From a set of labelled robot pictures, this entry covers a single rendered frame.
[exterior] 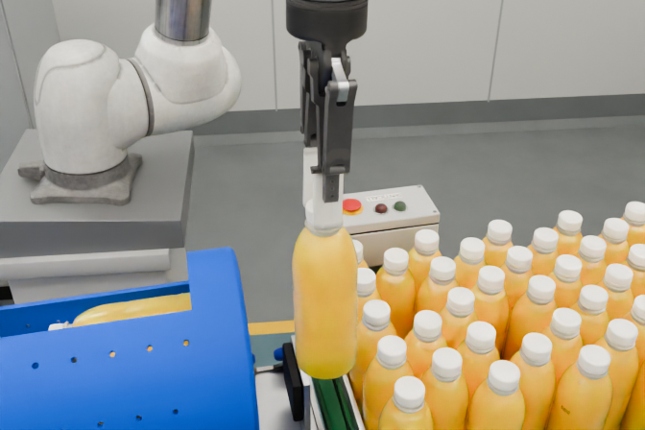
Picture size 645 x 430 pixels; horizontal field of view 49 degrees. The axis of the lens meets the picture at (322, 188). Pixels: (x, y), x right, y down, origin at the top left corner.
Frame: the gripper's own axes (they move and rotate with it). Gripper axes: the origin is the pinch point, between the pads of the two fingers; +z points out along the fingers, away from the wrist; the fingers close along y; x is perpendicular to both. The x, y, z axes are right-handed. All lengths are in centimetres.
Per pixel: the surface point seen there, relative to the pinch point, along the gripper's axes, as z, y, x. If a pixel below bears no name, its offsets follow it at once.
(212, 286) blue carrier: 17.9, -9.7, -11.3
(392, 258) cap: 27.5, -24.1, 17.8
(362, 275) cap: 27.9, -21.2, 12.1
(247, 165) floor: 124, -252, 26
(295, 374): 36.0, -11.0, -0.5
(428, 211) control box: 28, -37, 29
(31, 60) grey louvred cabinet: 40, -175, -54
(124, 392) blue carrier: 25.0, -1.2, -22.8
